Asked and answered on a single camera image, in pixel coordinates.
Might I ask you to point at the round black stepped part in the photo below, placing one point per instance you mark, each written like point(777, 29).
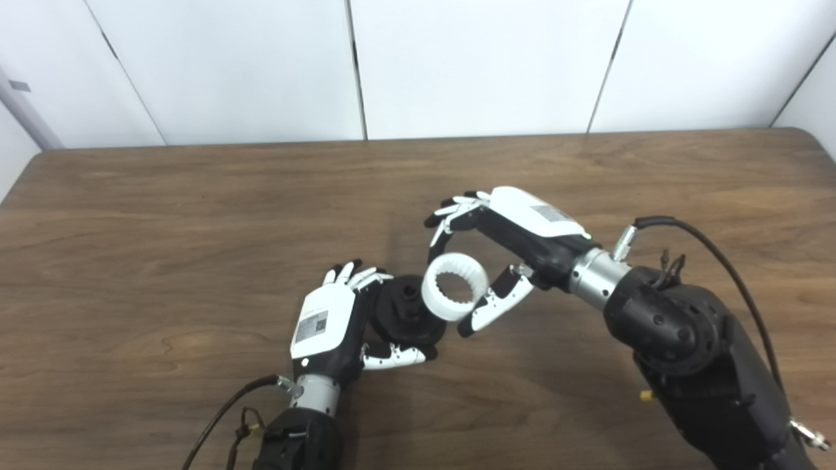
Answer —
point(398, 320)

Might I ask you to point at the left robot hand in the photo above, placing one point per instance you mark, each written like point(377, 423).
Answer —
point(323, 323)

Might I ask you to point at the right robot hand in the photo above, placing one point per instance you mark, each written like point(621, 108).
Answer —
point(535, 228)

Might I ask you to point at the gray wall corner post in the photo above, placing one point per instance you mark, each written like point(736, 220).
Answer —
point(26, 108)

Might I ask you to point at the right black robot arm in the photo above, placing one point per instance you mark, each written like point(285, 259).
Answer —
point(686, 326)

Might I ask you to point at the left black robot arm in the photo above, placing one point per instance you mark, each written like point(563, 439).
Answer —
point(297, 437)

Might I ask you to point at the small gray post label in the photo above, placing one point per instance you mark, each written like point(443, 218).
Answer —
point(19, 85)

